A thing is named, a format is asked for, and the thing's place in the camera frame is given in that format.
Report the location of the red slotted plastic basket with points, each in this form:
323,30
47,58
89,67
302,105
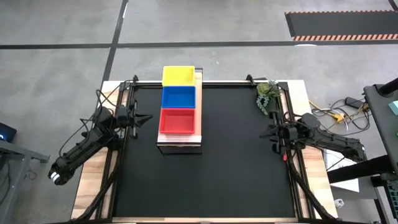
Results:
177,121

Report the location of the black floor mat striped edge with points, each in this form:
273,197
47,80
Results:
342,25

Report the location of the black cart top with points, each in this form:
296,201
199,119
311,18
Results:
382,118

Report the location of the blue slotted plastic basket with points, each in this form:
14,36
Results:
178,97

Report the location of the teal block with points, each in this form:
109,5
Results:
395,107

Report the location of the black table mat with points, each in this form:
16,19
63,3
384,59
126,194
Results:
242,193

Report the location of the yellow slotted plastic basket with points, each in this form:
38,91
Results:
178,76

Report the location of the white cardboard box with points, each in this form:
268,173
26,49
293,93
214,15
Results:
348,186

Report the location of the gray metal desk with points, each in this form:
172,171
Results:
18,151

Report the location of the black power adapter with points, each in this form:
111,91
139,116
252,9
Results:
354,102

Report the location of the black device with blue light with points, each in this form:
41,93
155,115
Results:
7,132

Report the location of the slotted storage crate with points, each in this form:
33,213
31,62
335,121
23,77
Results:
394,196

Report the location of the small white floor object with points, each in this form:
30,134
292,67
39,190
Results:
339,203

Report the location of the black pole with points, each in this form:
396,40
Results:
390,87

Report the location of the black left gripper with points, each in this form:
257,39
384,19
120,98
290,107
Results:
126,118

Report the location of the wooden shelf with black frame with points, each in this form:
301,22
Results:
178,139

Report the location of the black equipment stand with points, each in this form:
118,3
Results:
360,169

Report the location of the green artificial succulent plant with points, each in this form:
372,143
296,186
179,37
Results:
267,90

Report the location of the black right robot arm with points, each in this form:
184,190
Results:
335,143

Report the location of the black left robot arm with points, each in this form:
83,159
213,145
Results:
81,149

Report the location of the black aluminium table frame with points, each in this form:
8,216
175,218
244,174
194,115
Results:
109,202

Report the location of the small red clip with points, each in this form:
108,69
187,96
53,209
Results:
284,158

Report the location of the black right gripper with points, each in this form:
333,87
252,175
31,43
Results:
286,134

